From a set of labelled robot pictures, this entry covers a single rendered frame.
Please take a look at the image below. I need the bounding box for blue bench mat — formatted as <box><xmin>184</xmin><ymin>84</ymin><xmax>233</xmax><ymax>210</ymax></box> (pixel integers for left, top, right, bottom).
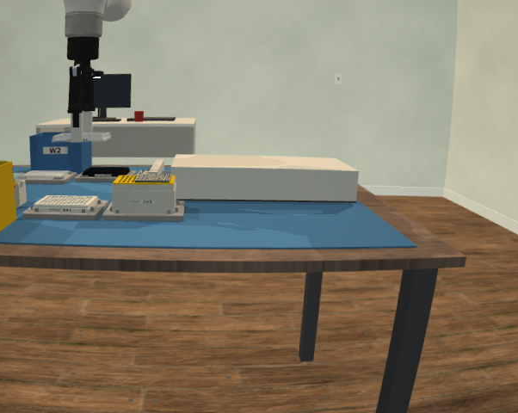
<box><xmin>0</xmin><ymin>177</ymin><xmax>417</xmax><ymax>250</ymax></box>

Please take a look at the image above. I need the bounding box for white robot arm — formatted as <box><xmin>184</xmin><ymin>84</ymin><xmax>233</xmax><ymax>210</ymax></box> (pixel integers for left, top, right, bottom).
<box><xmin>64</xmin><ymin>0</ymin><xmax>132</xmax><ymax>38</ymax></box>

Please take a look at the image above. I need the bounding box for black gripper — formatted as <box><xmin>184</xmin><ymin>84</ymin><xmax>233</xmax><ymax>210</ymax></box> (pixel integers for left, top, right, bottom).
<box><xmin>67</xmin><ymin>36</ymin><xmax>99</xmax><ymax>143</ymax></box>

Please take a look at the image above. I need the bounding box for blue bin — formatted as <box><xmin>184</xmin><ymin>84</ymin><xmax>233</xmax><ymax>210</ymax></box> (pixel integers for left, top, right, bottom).
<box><xmin>29</xmin><ymin>132</ymin><xmax>92</xmax><ymax>174</ymax></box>

